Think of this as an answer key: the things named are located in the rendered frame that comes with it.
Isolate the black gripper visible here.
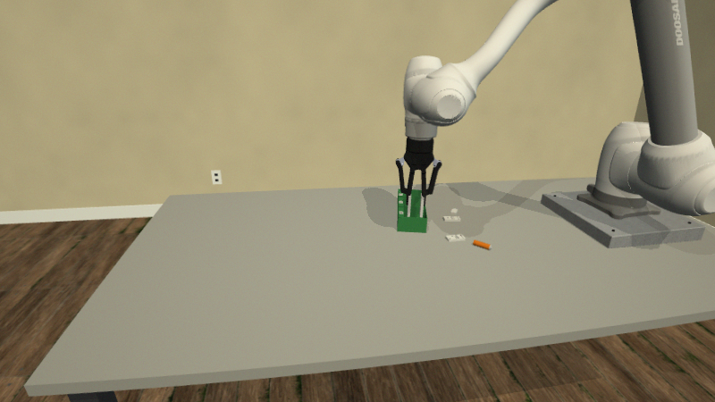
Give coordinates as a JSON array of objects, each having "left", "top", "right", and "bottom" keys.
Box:
[{"left": 396, "top": 137, "right": 442, "bottom": 217}]

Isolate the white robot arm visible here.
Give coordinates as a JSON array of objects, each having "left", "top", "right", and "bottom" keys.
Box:
[{"left": 403, "top": 0, "right": 715, "bottom": 220}]

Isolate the green rack of bins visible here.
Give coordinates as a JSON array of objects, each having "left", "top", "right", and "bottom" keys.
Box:
[{"left": 397, "top": 189, "right": 427, "bottom": 233}]

